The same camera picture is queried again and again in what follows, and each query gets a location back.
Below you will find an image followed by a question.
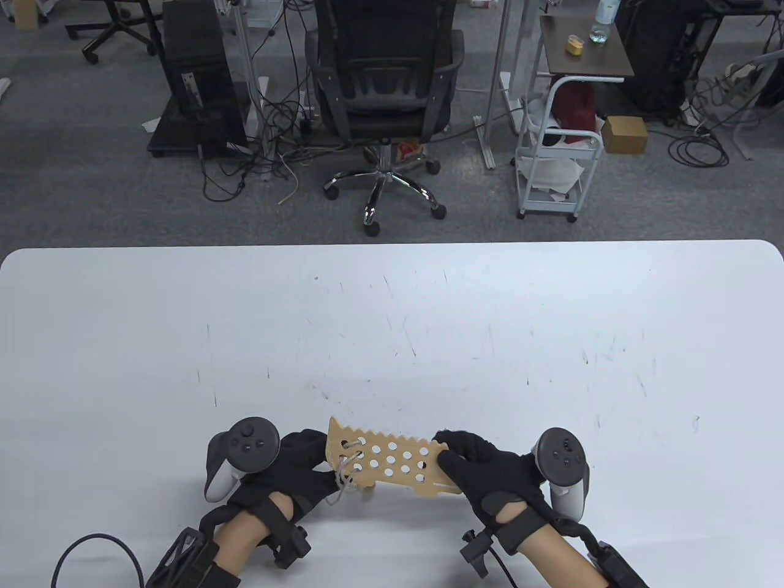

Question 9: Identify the white cloth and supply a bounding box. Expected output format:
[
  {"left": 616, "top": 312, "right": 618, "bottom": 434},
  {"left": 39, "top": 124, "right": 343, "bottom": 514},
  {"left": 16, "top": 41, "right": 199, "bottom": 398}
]
[{"left": 519, "top": 153, "right": 584, "bottom": 192}]

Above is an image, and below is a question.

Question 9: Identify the grey desk leg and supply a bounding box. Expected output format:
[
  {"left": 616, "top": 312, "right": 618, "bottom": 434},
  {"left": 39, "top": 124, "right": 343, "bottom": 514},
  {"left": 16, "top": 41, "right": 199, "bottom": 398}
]
[{"left": 704, "top": 49, "right": 784, "bottom": 161}]

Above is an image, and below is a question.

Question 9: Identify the person's right forearm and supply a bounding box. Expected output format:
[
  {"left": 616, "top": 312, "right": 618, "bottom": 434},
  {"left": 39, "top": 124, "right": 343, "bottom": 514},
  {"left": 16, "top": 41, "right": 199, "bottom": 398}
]
[{"left": 496, "top": 502, "right": 604, "bottom": 588}]

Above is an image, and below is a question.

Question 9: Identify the black grey right hand controller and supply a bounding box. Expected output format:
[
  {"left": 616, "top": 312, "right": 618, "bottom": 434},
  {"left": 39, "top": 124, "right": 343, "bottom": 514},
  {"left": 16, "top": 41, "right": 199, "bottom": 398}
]
[{"left": 531, "top": 427, "right": 590, "bottom": 521}]

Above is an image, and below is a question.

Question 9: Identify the black right glove sensor module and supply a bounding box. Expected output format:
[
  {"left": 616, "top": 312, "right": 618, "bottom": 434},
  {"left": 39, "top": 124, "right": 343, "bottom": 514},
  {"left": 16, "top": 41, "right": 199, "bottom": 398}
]
[{"left": 461, "top": 530, "right": 494, "bottom": 579}]

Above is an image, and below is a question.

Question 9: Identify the tangle of black floor cables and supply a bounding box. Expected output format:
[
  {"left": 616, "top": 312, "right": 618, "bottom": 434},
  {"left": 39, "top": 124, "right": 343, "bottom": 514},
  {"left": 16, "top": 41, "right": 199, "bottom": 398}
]
[{"left": 197, "top": 73, "right": 344, "bottom": 203}]

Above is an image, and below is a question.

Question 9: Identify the black grey left hand controller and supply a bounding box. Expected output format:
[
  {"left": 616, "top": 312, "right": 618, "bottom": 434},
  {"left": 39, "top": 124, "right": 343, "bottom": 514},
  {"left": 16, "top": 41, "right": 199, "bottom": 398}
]
[{"left": 204, "top": 416, "right": 281, "bottom": 503}]

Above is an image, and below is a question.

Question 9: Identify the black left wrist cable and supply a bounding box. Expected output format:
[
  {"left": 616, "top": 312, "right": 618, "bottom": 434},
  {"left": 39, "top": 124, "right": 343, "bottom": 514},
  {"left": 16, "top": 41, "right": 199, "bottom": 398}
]
[{"left": 52, "top": 534, "right": 145, "bottom": 588}]

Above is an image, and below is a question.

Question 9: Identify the black left glove sensor module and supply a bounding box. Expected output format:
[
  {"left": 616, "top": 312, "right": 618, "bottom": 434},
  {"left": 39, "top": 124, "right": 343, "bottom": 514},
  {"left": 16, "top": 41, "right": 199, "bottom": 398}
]
[{"left": 273, "top": 527, "right": 310, "bottom": 570}]

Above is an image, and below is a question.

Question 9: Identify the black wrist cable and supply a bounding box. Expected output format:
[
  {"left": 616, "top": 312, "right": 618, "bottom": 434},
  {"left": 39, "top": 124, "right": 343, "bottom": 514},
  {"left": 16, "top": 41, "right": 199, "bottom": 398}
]
[
  {"left": 52, "top": 534, "right": 145, "bottom": 588},
  {"left": 490, "top": 551, "right": 515, "bottom": 588}
]

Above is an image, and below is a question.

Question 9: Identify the dark red bag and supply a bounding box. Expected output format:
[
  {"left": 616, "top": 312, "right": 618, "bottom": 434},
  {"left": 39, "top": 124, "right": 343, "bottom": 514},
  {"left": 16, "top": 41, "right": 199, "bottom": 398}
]
[{"left": 551, "top": 81, "right": 598, "bottom": 146}]

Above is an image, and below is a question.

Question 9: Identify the brown cardboard box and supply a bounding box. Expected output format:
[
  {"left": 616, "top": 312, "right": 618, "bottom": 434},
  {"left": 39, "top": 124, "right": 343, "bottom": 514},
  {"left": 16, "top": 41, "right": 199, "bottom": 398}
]
[{"left": 600, "top": 115, "right": 649, "bottom": 156}]

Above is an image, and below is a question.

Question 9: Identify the black computer tower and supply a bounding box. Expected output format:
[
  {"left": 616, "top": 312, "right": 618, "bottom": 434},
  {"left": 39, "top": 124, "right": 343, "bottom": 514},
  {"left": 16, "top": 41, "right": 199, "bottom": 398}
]
[{"left": 160, "top": 0, "right": 249, "bottom": 154}]

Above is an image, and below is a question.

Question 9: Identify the aluminium frame post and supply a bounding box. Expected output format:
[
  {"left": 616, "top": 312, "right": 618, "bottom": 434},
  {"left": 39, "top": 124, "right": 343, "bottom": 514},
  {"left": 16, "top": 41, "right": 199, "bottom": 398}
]
[
  {"left": 484, "top": 0, "right": 514, "bottom": 171},
  {"left": 228, "top": 0, "right": 271, "bottom": 182}
]

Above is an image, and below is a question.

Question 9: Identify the person's left forearm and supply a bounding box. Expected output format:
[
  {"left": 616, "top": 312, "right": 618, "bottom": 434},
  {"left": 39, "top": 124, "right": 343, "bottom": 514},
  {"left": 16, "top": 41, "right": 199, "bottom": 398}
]
[{"left": 211, "top": 493, "right": 295, "bottom": 588}]

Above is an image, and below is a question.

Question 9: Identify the black grey hand controller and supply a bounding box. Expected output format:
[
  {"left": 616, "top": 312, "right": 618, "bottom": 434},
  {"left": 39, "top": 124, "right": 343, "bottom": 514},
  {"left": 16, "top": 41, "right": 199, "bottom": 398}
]
[
  {"left": 204, "top": 416, "right": 281, "bottom": 503},
  {"left": 531, "top": 427, "right": 590, "bottom": 521}
]

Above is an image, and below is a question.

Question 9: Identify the clear plastic box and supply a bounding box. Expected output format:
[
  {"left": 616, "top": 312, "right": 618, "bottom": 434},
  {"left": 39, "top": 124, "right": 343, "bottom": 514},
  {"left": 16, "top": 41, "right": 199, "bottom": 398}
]
[{"left": 244, "top": 0, "right": 287, "bottom": 29}]

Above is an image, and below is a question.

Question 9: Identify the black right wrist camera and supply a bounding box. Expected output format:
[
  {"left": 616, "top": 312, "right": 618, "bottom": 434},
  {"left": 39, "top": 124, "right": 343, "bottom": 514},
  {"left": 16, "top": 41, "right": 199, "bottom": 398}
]
[{"left": 585, "top": 539, "right": 650, "bottom": 588}]

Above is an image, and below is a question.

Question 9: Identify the person's right hand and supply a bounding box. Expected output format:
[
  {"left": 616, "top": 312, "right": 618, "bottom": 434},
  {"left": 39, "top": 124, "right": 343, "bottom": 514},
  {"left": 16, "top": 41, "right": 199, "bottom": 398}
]
[{"left": 433, "top": 431, "right": 582, "bottom": 555}]

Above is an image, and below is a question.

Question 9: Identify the thin white floor cable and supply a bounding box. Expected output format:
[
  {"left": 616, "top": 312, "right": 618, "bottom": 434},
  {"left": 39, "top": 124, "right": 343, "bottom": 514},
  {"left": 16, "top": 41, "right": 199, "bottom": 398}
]
[{"left": 277, "top": 152, "right": 301, "bottom": 207}]

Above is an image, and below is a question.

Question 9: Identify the cream rope with wooden needle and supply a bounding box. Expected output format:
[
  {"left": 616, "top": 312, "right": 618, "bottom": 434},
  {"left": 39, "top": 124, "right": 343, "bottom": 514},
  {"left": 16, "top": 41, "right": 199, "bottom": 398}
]
[{"left": 325, "top": 438, "right": 368, "bottom": 506}]

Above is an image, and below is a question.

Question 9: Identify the black swivel chair base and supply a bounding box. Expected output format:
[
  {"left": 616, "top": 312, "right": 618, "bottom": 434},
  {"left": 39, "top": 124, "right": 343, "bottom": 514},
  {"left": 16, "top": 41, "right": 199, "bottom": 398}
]
[{"left": 64, "top": 0, "right": 163, "bottom": 66}]

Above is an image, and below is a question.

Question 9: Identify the black glove sensor module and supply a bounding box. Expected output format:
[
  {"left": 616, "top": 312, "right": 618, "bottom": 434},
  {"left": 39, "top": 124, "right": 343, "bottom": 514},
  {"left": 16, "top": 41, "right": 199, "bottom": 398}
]
[
  {"left": 273, "top": 527, "right": 310, "bottom": 570},
  {"left": 461, "top": 530, "right": 494, "bottom": 579}
]

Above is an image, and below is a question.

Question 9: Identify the black mesh office chair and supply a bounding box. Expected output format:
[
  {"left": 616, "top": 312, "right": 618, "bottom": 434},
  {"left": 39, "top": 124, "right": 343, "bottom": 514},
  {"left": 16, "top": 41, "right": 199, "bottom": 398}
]
[{"left": 305, "top": 0, "right": 465, "bottom": 238}]

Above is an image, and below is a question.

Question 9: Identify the wooden crocodile lacing toy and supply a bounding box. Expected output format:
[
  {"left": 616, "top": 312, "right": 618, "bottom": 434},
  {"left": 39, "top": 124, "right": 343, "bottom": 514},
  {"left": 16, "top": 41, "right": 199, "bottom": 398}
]
[{"left": 325, "top": 416, "right": 463, "bottom": 498}]

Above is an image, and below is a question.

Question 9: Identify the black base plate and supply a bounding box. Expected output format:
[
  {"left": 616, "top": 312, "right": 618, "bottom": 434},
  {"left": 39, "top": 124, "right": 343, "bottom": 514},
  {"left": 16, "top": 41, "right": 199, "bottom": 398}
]
[{"left": 147, "top": 95, "right": 252, "bottom": 161}]

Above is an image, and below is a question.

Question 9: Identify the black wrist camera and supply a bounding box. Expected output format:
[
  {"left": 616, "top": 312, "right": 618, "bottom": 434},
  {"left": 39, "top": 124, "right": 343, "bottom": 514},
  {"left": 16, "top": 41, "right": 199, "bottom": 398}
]
[
  {"left": 147, "top": 527, "right": 239, "bottom": 588},
  {"left": 585, "top": 539, "right": 650, "bottom": 588}
]

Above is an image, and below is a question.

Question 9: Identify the person's left hand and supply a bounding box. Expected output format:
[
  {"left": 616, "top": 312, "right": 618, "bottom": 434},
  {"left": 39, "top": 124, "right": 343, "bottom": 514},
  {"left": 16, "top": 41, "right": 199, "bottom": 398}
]
[{"left": 227, "top": 429, "right": 342, "bottom": 526}]

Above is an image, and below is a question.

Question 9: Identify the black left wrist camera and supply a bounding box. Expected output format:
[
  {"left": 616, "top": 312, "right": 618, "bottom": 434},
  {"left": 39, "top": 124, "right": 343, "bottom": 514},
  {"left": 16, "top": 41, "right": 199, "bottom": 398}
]
[{"left": 147, "top": 527, "right": 239, "bottom": 588}]

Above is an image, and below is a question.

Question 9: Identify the black equipment cabinet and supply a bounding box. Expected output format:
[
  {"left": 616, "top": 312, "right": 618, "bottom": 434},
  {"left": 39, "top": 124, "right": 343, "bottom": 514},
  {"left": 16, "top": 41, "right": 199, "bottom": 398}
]
[{"left": 614, "top": 0, "right": 704, "bottom": 118}]

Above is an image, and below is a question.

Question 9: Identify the clear water bottle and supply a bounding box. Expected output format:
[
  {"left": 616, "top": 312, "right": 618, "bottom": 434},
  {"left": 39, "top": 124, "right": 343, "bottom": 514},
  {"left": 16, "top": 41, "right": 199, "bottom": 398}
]
[{"left": 589, "top": 0, "right": 620, "bottom": 44}]

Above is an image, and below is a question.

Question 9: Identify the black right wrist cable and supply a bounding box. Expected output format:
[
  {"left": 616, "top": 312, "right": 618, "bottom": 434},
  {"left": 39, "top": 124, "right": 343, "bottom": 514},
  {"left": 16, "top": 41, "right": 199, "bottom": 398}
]
[{"left": 490, "top": 551, "right": 515, "bottom": 588}]

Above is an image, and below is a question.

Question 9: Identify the dark brown side table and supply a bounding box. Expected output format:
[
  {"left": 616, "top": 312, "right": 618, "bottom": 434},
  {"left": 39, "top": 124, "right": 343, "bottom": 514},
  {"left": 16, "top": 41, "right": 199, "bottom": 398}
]
[{"left": 539, "top": 13, "right": 635, "bottom": 84}]

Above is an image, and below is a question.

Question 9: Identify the white rolling cart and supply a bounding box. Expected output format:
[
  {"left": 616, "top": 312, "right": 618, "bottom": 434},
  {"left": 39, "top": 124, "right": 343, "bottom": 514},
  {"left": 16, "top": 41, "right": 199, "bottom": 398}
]
[{"left": 514, "top": 77, "right": 606, "bottom": 223}]

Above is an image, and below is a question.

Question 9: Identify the coil of black cable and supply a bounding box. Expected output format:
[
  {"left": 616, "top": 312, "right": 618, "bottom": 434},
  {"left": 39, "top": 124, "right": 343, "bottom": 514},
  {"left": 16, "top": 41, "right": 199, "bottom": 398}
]
[{"left": 666, "top": 130, "right": 731, "bottom": 170}]

